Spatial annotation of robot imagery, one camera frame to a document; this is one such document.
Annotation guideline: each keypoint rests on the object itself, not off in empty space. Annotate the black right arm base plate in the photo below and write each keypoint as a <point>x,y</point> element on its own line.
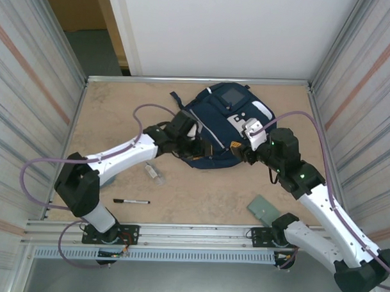
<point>259,238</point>

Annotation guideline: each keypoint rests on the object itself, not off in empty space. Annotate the navy blue backpack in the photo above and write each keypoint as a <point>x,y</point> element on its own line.
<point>215,121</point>

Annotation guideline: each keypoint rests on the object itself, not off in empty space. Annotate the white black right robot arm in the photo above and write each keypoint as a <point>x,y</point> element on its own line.
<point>324,211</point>

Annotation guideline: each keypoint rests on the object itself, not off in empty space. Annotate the clear plastic case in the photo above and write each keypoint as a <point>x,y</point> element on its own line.
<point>154,173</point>

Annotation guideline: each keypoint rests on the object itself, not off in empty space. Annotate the aluminium mounting rail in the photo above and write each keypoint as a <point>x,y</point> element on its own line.
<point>195,235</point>

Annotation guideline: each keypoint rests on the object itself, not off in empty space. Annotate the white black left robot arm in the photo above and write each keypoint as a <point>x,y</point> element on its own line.
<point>127,153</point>

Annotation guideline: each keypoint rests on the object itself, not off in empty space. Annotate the black marker pen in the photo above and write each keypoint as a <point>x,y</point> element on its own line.
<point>132,201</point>

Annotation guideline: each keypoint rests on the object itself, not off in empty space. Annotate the white door frame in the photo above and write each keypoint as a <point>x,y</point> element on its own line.
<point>123,28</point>

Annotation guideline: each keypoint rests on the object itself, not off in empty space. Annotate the small green circuit board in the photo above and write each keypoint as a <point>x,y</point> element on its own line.
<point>112,254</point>

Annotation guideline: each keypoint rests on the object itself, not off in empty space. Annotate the blue-grey pouch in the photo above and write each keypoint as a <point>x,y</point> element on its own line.
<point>113,181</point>

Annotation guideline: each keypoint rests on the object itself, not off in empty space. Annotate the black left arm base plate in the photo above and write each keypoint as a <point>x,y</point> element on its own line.
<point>131,233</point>

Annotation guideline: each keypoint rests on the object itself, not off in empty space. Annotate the aluminium table frame rail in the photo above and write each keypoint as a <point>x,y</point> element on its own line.
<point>76,116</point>
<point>321,124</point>
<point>127,78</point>

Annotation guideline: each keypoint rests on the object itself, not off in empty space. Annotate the grey-green wallet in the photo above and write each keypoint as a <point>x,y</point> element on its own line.
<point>263,207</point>

